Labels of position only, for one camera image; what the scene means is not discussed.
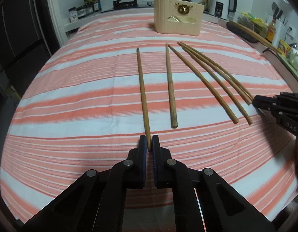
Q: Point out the brown bottle red cap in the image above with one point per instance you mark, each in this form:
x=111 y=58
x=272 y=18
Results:
x=270 y=32

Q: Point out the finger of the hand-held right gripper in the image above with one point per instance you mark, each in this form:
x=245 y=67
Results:
x=272 y=107
x=289 y=98

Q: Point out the black tray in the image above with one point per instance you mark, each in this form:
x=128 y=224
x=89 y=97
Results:
x=240 y=35

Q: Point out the white label spice jar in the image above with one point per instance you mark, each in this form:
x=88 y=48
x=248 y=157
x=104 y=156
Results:
x=72 y=15

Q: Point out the dark-lidded spice jar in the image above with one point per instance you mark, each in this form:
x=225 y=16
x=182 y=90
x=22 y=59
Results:
x=87 y=9
x=83 y=11
x=79 y=13

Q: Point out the dark sauce bottle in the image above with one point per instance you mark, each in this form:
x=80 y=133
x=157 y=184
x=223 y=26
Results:
x=96 y=4

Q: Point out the black spatula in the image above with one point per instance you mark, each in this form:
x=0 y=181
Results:
x=275 y=7

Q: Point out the green glass bottle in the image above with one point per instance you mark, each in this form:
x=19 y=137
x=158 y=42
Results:
x=206 y=3

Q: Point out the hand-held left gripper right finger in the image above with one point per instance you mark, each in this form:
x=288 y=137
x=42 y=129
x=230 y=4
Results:
x=159 y=164

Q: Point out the yellow printed mug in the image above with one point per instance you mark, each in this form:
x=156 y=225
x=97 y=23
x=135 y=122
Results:
x=284 y=48

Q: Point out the orange white striped tablecloth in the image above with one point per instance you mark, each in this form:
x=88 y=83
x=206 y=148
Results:
x=91 y=125

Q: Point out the yellow green snack bag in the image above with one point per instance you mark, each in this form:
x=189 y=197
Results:
x=255 y=19

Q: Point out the green cutting board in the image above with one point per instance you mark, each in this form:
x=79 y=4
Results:
x=291 y=75

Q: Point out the dark grey refrigerator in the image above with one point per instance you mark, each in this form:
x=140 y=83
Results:
x=18 y=41

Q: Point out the yellow cap oil bottle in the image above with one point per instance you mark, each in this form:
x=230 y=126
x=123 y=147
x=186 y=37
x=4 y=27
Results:
x=88 y=1

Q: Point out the white electric kettle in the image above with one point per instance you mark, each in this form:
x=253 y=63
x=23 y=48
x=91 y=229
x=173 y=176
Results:
x=220 y=2

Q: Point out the cream utensil holder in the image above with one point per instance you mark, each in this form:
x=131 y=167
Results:
x=163 y=17

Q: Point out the white utensil canister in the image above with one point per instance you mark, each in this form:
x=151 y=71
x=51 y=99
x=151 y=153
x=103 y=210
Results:
x=283 y=32

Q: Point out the black glass gas hob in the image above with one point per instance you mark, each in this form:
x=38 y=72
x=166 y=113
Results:
x=142 y=4

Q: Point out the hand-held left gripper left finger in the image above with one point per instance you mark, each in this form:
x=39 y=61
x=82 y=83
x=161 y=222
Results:
x=142 y=154

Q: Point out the white wall outlet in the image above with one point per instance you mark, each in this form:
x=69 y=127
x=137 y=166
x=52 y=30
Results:
x=291 y=31

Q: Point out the wooden cutting board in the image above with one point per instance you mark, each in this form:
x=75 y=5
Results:
x=250 y=32

